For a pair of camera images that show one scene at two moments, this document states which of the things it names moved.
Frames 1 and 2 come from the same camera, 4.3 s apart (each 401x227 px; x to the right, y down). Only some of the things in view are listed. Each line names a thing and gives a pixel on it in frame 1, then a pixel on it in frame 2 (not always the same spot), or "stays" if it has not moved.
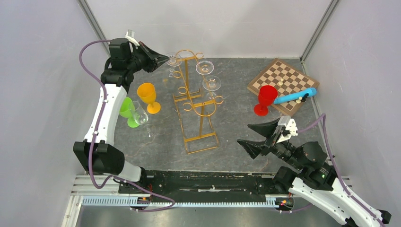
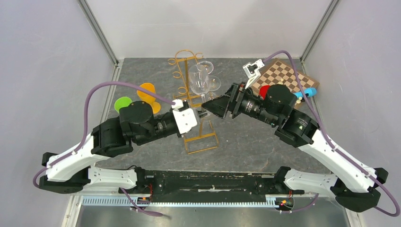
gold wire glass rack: [195, 103] stays
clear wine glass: [204, 67] stays
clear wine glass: [169, 80] → [199, 78]
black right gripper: [253, 148] → [218, 105]
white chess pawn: [298, 101] stays
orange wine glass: [147, 92] stays
